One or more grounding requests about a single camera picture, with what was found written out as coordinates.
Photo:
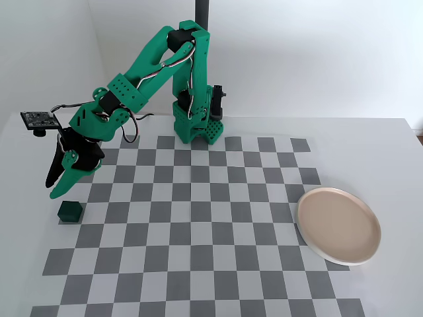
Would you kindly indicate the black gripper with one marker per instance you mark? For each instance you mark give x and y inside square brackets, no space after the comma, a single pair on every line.
[86,158]

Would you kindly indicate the dark green dice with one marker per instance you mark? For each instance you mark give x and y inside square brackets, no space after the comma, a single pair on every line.
[69,213]

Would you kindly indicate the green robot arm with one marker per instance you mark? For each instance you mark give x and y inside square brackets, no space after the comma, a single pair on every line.
[195,66]

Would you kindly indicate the beige round plate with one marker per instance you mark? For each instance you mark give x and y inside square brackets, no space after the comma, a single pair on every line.
[337,224]

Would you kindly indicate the grey white checkered mat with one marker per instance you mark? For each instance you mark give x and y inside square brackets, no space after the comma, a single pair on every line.
[198,231]

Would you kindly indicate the black vertical pole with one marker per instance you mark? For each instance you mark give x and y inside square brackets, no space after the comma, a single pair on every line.
[202,13]

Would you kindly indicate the black camera circuit board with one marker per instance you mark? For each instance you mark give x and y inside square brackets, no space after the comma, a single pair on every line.
[39,119]

